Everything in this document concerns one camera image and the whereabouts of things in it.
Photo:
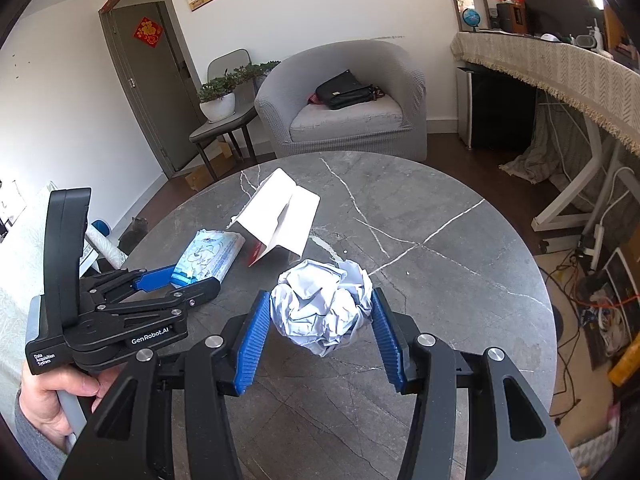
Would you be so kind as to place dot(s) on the person's left hand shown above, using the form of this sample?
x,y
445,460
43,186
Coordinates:
x,y
45,400

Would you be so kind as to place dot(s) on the white desk frame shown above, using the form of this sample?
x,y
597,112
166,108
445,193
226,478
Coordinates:
x,y
575,195

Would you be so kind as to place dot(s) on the small blue globe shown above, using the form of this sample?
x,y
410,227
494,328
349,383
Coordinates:
x,y
471,17

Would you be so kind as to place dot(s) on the potted plant in white pot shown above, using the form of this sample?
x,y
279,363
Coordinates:
x,y
217,105

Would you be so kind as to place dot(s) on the pink cloth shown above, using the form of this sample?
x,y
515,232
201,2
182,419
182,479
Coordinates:
x,y
314,98

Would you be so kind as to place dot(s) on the grey armchair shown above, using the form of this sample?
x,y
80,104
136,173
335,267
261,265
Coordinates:
x,y
395,90

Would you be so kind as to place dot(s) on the framed picture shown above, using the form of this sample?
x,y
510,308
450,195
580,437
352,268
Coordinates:
x,y
467,0

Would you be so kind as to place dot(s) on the white paper ball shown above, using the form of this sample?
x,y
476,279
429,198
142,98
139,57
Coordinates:
x,y
320,305

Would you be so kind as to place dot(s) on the flattened white cardboard box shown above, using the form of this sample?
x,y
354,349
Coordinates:
x,y
280,215

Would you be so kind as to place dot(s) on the grey door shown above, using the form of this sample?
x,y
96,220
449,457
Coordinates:
x,y
145,100

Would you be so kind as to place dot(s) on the cardboard desk organiser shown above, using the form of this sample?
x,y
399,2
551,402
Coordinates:
x,y
622,35

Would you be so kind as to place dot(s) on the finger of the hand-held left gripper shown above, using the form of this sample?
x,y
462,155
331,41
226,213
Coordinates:
x,y
155,279
200,290

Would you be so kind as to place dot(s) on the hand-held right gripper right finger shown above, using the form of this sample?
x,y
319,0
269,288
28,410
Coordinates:
x,y
390,345

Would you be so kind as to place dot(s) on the black cabinet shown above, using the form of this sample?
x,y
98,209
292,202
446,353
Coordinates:
x,y
500,110

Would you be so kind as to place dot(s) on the black handbag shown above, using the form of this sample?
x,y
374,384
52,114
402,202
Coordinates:
x,y
342,90

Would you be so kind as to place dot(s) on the grey cloth under desk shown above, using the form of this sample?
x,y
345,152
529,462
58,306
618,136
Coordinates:
x,y
545,155

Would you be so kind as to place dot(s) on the black monitor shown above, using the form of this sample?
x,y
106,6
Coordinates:
x,y
560,5

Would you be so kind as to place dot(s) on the white panel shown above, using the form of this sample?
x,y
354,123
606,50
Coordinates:
x,y
464,107

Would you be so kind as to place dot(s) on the yellow package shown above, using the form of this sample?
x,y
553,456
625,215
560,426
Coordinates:
x,y
625,365

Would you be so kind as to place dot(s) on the beige fringed desk cloth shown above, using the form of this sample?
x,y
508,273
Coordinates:
x,y
550,67

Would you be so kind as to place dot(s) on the white power strip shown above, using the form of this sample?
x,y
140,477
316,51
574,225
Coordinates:
x,y
595,245

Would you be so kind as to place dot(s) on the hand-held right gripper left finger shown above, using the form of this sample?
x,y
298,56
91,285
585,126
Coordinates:
x,y
252,350

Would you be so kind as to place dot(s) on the red diamond door decoration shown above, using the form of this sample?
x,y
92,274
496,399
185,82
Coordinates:
x,y
148,32

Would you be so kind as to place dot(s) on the blue white tissue pack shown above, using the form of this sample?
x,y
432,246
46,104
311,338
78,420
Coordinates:
x,y
210,257

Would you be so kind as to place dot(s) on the grey cat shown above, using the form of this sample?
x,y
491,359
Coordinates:
x,y
134,235

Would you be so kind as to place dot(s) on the person's left forearm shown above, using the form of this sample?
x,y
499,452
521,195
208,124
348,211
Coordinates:
x,y
35,450

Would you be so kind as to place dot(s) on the grey dining chair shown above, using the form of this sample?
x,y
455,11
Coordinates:
x,y
220,127

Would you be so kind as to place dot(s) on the wooden speaker box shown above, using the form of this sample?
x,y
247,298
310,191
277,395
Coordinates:
x,y
512,16

